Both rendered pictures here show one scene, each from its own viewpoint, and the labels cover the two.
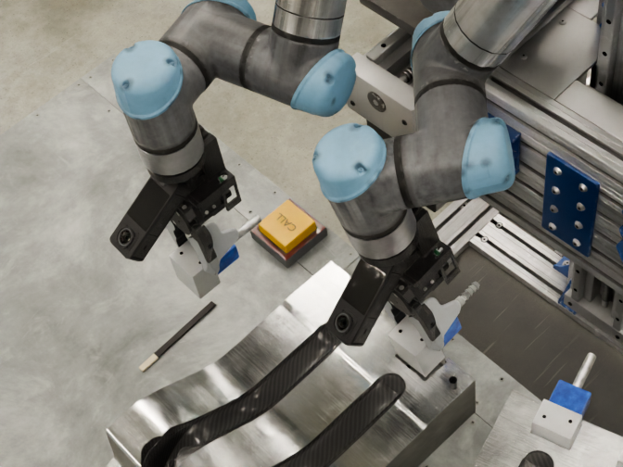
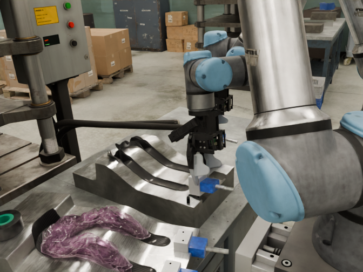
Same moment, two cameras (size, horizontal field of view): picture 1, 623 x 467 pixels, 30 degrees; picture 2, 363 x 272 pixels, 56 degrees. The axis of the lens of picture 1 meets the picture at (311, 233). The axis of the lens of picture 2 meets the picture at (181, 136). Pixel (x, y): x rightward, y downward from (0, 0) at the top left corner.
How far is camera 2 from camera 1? 117 cm
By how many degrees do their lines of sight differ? 57
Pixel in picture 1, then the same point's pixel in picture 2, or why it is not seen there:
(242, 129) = not seen: outside the picture
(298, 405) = (169, 171)
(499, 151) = (207, 62)
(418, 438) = (163, 201)
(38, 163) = not seen: hidden behind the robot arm
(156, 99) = (206, 40)
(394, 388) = (182, 189)
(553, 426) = (179, 235)
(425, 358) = (191, 183)
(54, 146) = not seen: hidden behind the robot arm
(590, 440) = (180, 257)
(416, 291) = (194, 139)
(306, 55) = (236, 43)
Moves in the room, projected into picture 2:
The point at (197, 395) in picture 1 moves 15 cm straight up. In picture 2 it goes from (164, 149) to (161, 109)
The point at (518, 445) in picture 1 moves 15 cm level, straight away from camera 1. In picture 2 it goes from (172, 233) to (228, 228)
